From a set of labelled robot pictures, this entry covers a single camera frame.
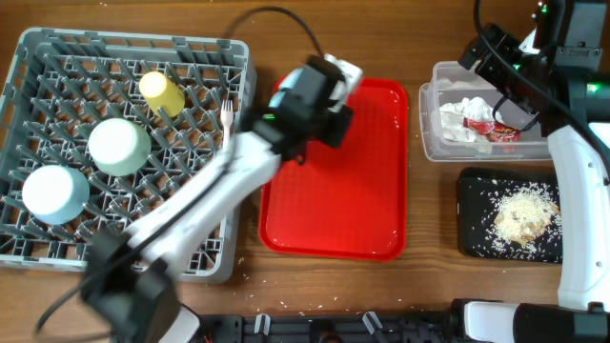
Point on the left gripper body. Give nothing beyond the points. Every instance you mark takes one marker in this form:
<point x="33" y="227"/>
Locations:
<point x="335" y="126"/>

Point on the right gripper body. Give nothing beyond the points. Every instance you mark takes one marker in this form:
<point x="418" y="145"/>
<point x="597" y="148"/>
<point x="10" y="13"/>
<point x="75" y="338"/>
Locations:
<point x="539" y="65"/>

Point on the white plastic fork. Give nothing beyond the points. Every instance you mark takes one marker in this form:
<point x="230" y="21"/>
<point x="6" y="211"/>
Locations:
<point x="227" y="119"/>

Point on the red snack wrapper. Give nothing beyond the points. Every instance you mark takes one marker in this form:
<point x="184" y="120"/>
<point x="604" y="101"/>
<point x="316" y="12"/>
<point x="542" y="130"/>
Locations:
<point x="493" y="130"/>

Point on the white napkin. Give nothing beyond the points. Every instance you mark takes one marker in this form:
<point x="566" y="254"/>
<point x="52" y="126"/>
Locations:
<point x="452" y="116"/>

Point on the rice and food scraps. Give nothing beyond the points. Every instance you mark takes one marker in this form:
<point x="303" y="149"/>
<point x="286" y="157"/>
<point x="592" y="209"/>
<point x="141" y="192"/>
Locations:
<point x="523" y="223"/>

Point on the yellow plastic cup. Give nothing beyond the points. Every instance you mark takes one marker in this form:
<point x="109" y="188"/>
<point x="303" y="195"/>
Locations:
<point x="160" y="92"/>

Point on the mint green bowl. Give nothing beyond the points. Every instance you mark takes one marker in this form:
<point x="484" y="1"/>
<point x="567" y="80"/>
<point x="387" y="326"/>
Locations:
<point x="119" y="147"/>

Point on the small light blue bowl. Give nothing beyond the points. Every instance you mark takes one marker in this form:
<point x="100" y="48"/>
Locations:
<point x="55" y="194"/>

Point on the large light blue plate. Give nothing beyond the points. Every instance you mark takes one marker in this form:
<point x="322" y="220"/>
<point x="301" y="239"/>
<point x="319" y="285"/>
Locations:
<point x="288" y="83"/>

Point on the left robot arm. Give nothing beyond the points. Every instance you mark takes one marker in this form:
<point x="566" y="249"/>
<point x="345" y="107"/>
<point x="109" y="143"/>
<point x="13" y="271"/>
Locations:
<point x="130" y="276"/>

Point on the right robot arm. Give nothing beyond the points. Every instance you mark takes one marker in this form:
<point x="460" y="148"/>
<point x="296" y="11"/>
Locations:
<point x="568" y="33"/>

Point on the grey dishwasher rack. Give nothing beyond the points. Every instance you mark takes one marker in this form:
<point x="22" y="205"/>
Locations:
<point x="62" y="83"/>

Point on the red plastic tray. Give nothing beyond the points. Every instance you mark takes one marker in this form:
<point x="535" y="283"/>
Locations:
<point x="349" y="202"/>

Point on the clear plastic bin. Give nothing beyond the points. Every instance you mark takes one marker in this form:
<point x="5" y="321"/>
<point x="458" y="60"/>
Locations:
<point x="450" y="83"/>

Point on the black plastic tray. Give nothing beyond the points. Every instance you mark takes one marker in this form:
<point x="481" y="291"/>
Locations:
<point x="472" y="184"/>

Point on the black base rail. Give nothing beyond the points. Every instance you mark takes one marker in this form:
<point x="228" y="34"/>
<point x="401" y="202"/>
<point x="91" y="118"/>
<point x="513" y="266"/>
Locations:
<point x="360" y="327"/>

